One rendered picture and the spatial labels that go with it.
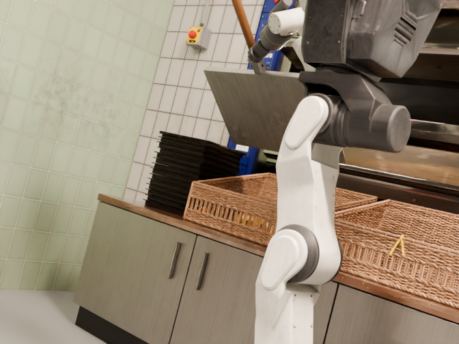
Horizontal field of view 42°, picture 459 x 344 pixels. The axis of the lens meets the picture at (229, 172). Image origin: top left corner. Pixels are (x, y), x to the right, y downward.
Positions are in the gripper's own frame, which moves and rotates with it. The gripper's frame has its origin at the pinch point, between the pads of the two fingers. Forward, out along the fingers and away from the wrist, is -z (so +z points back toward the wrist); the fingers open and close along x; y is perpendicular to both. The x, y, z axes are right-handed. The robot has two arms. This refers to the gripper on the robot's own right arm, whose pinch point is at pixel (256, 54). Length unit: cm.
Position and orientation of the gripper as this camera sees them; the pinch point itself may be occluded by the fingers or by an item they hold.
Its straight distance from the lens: 211.7
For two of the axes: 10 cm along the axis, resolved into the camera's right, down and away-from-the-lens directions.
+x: -5.9, 6.3, -5.1
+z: 4.2, -3.0, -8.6
